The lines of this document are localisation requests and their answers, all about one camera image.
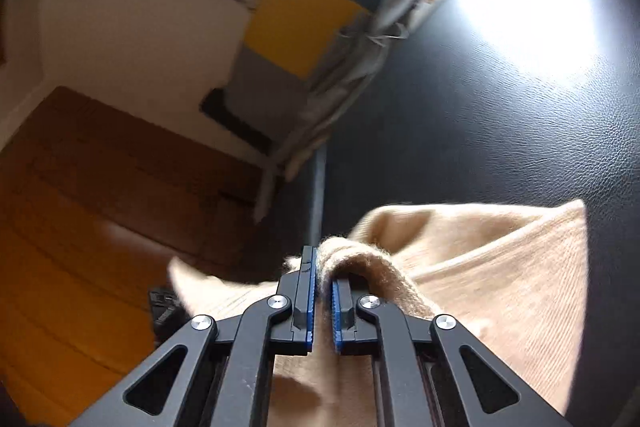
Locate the grey metal pole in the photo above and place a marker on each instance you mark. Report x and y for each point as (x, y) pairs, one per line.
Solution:
(318, 192)

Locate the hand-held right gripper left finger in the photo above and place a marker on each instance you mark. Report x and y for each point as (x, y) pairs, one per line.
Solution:
(305, 302)

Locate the beige knit sweater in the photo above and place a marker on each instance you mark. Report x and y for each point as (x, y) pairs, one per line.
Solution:
(480, 267)

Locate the grey yellow black colour-block cushion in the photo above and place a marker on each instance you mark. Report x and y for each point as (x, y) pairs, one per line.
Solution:
(295, 27)

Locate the grey crumpled garment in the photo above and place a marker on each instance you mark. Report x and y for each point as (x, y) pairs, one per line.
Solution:
(345, 77)

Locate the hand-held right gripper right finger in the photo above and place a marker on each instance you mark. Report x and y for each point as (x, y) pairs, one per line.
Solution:
(341, 307)

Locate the white chair frame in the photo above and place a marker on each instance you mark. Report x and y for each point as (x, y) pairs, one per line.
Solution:
(267, 187)

